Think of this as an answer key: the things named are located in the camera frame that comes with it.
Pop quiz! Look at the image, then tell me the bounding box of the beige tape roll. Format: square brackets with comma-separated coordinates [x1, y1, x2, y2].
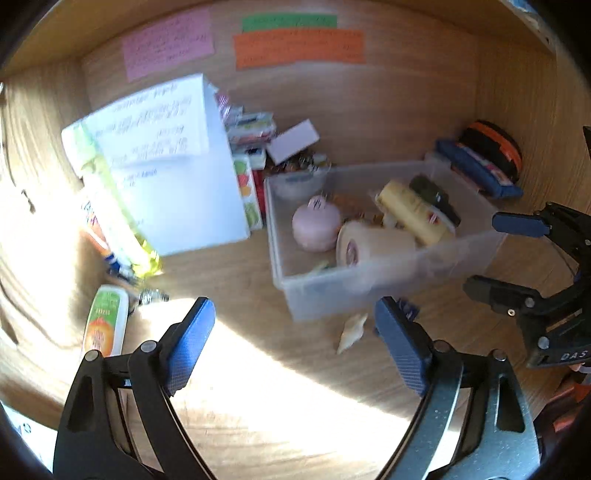
[335, 220, 419, 268]

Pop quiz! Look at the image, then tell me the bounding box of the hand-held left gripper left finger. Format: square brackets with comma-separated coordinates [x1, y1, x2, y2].
[53, 296, 218, 480]

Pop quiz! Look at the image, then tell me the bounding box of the black orange round case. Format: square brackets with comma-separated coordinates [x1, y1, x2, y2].
[459, 120, 523, 183]

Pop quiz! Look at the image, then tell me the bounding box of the clear plastic storage box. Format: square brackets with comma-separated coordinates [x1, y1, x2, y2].
[264, 152, 509, 323]

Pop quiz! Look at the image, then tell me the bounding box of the wooden desktop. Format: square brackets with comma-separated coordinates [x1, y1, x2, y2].
[0, 152, 591, 480]

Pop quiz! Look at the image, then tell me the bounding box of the pink round case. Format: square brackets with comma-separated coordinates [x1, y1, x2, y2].
[292, 195, 342, 252]

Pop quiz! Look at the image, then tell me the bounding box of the yellow green snack packet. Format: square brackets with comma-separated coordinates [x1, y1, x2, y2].
[61, 117, 163, 278]

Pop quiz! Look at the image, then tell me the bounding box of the white orange lotion tube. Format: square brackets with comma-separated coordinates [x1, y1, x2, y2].
[82, 285, 130, 358]

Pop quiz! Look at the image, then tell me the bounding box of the white seashell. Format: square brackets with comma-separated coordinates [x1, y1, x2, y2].
[337, 313, 369, 355]

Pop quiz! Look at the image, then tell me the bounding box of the fruit print carton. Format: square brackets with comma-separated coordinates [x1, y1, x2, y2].
[233, 154, 265, 232]

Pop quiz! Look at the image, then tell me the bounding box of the white paper box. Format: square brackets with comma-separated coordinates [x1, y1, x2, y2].
[85, 73, 252, 257]

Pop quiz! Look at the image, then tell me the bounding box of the cream yellow tube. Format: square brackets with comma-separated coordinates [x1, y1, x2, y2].
[375, 179, 455, 246]

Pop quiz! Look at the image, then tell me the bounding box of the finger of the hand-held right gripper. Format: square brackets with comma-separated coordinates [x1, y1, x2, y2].
[492, 202, 583, 273]
[463, 274, 555, 324]

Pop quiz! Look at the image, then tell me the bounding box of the pile of colourful packets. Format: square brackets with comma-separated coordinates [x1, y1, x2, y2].
[215, 90, 278, 162]

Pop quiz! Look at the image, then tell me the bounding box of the pile of small metal trinkets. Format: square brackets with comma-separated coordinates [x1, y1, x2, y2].
[277, 154, 331, 175]

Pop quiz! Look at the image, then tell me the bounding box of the person's orange clothing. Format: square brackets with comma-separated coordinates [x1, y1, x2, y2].
[538, 364, 591, 467]

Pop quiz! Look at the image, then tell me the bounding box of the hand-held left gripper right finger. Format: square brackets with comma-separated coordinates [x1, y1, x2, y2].
[374, 296, 541, 480]

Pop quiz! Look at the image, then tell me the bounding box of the pink paper note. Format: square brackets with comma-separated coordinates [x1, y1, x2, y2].
[122, 8, 215, 83]

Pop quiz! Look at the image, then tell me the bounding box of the dark green bottle white label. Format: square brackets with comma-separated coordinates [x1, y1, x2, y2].
[410, 174, 462, 228]

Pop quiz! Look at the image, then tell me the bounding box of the green paper note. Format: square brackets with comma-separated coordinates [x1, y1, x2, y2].
[241, 14, 339, 33]

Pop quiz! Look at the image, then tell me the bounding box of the orange paper note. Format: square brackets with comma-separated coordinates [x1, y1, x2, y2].
[233, 28, 368, 71]

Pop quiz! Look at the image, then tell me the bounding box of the white card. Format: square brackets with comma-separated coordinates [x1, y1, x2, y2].
[267, 119, 320, 164]

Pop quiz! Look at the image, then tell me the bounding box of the blue zip pouch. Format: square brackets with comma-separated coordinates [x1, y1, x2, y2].
[435, 138, 525, 200]

